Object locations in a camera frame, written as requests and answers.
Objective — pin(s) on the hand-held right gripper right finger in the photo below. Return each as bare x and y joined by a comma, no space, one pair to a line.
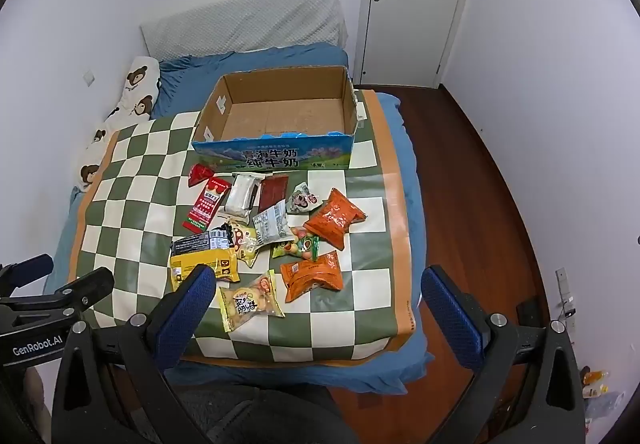
445,309

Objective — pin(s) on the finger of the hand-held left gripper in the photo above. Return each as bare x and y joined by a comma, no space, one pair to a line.
82,291
25,271

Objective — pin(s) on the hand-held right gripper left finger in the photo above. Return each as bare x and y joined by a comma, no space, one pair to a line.
192,304

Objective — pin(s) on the large yellow snack packet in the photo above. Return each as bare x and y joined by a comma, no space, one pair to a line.
226,265

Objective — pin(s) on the clear yellow pastry packet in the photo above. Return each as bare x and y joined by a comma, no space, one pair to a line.
250,301

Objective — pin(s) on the black snack packet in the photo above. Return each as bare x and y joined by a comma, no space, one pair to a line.
200,241

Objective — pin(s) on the small yellow snack packet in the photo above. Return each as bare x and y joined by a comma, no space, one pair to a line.
245,241

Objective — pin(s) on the long red snack packet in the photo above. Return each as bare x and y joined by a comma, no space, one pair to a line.
206,204

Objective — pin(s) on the silver barcode snack packet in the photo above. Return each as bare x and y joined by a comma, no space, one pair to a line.
270,224

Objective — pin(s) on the green candy packet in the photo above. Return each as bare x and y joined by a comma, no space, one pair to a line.
295,246

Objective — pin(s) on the orange snack packet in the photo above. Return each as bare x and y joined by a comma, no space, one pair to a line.
312,276
332,219

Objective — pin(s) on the small red snack packet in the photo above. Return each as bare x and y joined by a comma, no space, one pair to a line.
200,173

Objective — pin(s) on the brown snack packet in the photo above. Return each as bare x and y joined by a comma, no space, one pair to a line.
274,191

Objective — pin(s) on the small white cartoon packet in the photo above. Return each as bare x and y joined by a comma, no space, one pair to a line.
301,200

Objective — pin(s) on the cardboard box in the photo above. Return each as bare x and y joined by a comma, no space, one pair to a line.
280,119

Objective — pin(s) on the green white checkered mat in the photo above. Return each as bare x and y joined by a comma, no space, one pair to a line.
145,204

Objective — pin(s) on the person's dark grey pants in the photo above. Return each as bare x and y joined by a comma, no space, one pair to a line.
280,414

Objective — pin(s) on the orange drink bottle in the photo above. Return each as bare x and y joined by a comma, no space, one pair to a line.
594,379

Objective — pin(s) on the clear plastic bag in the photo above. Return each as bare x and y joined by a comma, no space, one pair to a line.
602,409

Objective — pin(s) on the bear print pillow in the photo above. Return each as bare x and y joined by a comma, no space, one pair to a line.
135,99

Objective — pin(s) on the blue bed sheet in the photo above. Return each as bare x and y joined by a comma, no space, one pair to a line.
280,56

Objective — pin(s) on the grey dotted pillow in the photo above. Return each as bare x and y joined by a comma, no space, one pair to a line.
240,24

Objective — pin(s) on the white wall socket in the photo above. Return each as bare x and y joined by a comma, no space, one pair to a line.
563,281

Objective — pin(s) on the white wall outlet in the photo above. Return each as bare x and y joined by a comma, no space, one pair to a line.
90,77

